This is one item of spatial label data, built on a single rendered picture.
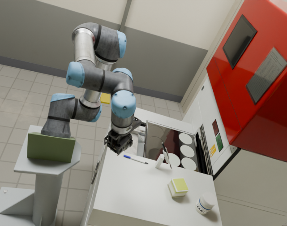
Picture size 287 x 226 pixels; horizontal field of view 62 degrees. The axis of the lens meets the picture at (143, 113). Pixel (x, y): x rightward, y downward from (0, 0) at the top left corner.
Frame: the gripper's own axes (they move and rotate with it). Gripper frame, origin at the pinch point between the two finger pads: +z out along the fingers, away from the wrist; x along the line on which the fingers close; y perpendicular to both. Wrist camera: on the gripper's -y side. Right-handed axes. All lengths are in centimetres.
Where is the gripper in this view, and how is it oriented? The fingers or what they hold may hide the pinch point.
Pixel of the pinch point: (122, 147)
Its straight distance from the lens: 103.7
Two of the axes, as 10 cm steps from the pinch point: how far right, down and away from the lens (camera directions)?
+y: -5.9, 6.2, -5.3
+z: -1.3, 5.7, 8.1
